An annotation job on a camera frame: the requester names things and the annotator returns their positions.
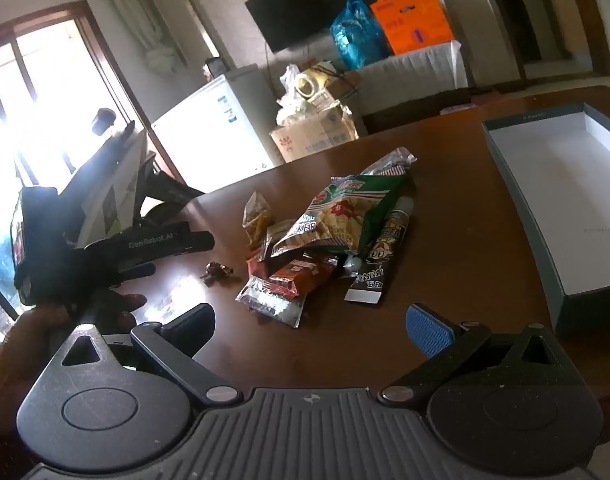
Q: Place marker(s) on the orange cardboard box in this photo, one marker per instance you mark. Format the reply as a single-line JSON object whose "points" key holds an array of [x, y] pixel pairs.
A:
{"points": [[411, 25]]}

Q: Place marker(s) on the small box with tape rolls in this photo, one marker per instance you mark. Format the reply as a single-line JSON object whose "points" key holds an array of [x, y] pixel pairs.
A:
{"points": [[320, 84]]}

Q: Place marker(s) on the left human hand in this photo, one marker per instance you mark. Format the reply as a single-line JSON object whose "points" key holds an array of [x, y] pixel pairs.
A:
{"points": [[28, 347]]}

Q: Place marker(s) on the red snack packet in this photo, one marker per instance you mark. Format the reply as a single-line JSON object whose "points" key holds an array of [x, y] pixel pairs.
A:
{"points": [[297, 277]]}

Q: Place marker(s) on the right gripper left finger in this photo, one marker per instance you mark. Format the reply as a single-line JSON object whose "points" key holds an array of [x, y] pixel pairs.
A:
{"points": [[170, 348]]}

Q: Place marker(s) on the white chest freezer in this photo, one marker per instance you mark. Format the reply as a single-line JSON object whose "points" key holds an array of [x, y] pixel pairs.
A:
{"points": [[221, 133]]}

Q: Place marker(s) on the brown cardboard box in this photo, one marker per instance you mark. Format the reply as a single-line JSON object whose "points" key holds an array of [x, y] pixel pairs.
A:
{"points": [[314, 134]]}

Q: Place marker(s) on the black wall television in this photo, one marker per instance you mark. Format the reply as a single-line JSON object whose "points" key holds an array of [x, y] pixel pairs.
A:
{"points": [[285, 23]]}

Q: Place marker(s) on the brown candy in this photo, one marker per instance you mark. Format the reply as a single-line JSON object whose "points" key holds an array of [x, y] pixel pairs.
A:
{"points": [[215, 272]]}

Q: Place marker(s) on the yellow nut snack bag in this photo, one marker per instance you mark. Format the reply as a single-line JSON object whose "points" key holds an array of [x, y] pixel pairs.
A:
{"points": [[257, 218]]}

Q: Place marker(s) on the green chips bag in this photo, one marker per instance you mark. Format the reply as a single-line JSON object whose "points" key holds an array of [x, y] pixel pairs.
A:
{"points": [[343, 217]]}

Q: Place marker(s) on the blue plastic bag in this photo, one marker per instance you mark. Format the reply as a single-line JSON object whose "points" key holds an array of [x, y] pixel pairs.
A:
{"points": [[358, 36]]}

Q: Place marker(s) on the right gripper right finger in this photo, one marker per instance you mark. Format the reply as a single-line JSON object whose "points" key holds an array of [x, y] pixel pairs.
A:
{"points": [[446, 345]]}

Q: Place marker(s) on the grey shallow box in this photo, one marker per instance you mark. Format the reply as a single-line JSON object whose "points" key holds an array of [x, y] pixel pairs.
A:
{"points": [[556, 166]]}

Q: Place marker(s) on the black tube snack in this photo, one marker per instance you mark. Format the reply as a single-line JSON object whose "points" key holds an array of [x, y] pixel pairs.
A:
{"points": [[370, 281]]}

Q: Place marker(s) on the white cloth covered cabinet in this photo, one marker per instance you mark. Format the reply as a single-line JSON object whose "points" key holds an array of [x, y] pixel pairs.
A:
{"points": [[411, 76]]}

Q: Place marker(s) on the white curtain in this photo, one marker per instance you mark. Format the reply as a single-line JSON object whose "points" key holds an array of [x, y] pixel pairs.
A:
{"points": [[144, 24]]}

